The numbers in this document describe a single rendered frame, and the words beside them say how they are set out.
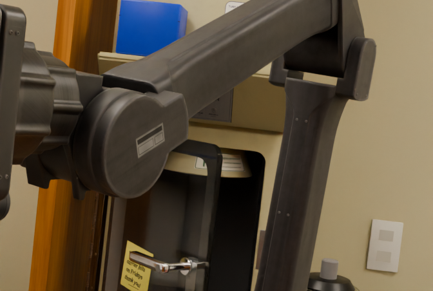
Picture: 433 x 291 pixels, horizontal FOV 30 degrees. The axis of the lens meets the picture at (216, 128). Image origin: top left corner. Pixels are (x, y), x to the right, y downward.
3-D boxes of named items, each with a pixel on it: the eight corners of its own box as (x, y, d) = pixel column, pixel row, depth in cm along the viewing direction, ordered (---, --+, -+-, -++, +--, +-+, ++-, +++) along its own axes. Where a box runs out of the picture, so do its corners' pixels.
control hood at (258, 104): (104, 111, 142) (110, 54, 142) (287, 132, 140) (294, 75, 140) (89, 112, 131) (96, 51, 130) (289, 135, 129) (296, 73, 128)
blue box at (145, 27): (125, 55, 141) (131, 4, 140) (182, 62, 140) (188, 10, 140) (115, 53, 131) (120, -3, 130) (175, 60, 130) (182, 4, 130)
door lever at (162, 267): (154, 262, 129) (155, 246, 128) (191, 276, 121) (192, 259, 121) (125, 264, 125) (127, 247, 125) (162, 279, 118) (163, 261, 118)
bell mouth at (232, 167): (165, 161, 161) (167, 133, 161) (253, 171, 160) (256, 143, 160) (151, 169, 143) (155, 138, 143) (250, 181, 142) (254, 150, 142)
